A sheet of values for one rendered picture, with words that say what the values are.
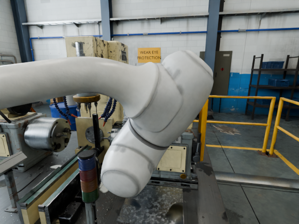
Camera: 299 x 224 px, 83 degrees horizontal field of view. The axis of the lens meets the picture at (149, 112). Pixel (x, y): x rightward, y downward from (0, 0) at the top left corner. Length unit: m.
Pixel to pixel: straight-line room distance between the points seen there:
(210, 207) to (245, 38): 5.82
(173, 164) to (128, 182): 0.77
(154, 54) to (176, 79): 5.95
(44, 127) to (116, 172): 1.09
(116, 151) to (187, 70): 0.19
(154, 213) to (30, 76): 0.72
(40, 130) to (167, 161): 0.87
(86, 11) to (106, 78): 7.02
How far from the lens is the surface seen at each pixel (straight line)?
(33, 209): 1.07
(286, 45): 6.87
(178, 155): 1.03
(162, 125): 0.28
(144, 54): 6.27
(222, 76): 6.24
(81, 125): 1.43
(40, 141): 1.37
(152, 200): 0.90
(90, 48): 1.19
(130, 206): 0.88
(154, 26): 6.35
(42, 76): 0.27
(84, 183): 0.71
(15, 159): 1.13
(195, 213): 1.04
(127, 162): 0.31
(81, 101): 1.20
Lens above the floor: 1.52
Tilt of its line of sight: 14 degrees down
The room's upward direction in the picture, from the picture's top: straight up
